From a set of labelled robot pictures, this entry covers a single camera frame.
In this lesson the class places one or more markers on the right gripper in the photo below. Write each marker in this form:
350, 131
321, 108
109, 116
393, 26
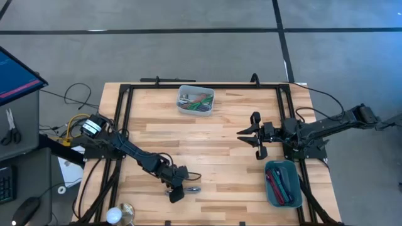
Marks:
268, 130

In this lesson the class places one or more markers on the black keyboard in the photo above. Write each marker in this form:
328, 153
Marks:
6, 185

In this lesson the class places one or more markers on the teal plastic bin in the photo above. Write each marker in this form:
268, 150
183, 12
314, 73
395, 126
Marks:
269, 191

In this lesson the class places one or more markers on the white globe light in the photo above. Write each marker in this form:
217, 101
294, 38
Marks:
113, 215

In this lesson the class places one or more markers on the black hook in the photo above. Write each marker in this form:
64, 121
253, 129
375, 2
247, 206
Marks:
255, 75

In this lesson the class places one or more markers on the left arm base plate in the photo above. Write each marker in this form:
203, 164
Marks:
100, 153

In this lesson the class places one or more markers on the computer monitor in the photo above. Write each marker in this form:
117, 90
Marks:
15, 78

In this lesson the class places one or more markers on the grey side desk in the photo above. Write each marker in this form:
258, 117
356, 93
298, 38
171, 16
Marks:
28, 125

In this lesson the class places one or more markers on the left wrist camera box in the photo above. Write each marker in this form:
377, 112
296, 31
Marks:
176, 195

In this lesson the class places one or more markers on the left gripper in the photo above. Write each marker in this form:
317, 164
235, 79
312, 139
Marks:
174, 175

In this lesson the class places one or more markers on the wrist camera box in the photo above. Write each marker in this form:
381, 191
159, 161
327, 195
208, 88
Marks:
262, 153
176, 195

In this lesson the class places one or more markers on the grey plastic bin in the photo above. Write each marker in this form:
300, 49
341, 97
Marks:
196, 114

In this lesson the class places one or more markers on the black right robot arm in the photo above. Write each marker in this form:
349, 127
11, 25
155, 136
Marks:
329, 125

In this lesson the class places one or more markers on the black clamp bar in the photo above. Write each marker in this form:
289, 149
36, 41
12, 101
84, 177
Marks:
176, 80

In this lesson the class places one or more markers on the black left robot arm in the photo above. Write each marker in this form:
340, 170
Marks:
132, 150

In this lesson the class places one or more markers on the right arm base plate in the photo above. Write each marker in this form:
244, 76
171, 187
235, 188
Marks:
314, 153

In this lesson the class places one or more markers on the grey stand foot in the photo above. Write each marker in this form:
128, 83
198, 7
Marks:
394, 120

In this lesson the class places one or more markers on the white paper sheet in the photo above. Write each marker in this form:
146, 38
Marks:
70, 171

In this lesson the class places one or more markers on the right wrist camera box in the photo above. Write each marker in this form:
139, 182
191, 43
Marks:
262, 153

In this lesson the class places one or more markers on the black computer mouse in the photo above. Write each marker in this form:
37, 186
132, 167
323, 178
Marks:
25, 212

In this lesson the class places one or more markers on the black metal table frame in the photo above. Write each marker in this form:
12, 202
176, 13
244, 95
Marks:
204, 85

